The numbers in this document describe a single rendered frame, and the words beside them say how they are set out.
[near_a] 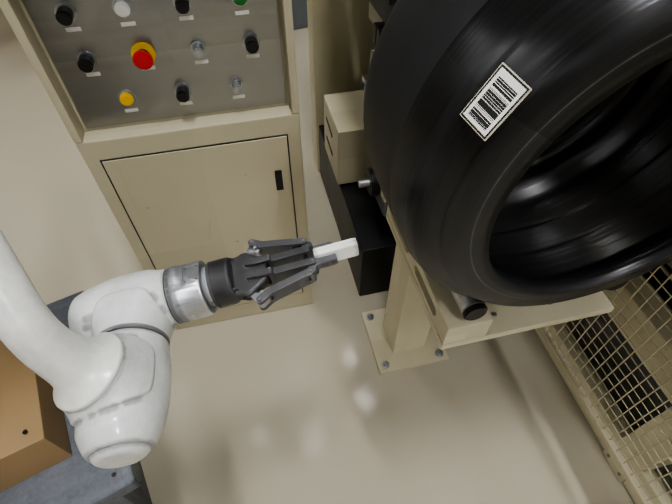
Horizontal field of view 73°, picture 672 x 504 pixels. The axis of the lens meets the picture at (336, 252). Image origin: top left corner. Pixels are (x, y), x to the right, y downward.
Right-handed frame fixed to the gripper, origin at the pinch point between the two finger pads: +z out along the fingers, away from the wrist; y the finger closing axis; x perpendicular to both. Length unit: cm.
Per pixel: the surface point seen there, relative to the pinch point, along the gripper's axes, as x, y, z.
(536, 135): -25.9, -12.7, 21.1
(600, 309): 29, -9, 49
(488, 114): -28.7, -11.2, 16.4
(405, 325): 85, 27, 19
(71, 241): 88, 115, -110
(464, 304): 13.7, -7.9, 19.3
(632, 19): -35.2, -11.9, 27.9
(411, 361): 105, 23, 20
